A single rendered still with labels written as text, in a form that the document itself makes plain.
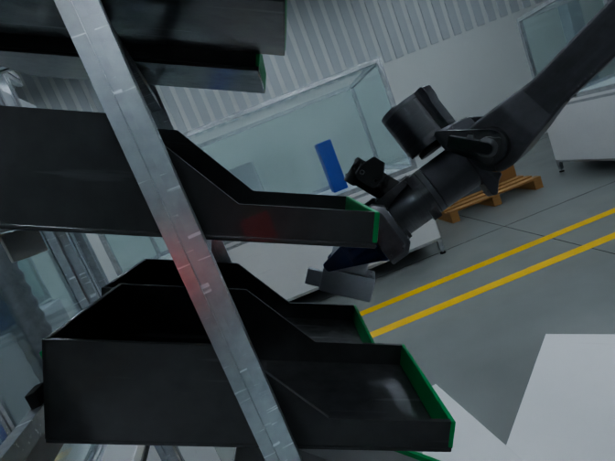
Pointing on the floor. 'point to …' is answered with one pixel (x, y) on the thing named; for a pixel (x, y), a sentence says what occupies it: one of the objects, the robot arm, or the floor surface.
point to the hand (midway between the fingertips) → (350, 248)
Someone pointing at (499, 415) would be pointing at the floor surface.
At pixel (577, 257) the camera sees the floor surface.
